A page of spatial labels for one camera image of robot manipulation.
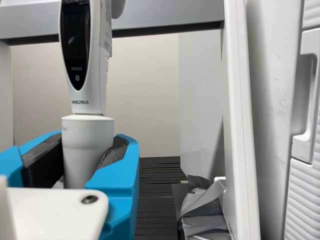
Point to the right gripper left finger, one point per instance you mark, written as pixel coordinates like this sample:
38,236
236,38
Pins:
37,162

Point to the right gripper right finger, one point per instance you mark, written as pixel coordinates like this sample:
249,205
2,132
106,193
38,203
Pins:
125,180

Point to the pipette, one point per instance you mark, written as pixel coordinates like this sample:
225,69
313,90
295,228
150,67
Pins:
86,100

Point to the black platform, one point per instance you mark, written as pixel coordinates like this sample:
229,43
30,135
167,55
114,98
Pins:
157,200

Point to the grey taped block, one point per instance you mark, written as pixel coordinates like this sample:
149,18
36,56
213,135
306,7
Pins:
200,210

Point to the white incubator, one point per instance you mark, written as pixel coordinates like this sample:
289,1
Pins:
272,100

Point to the incubator door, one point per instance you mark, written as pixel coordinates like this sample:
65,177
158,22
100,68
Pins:
306,195

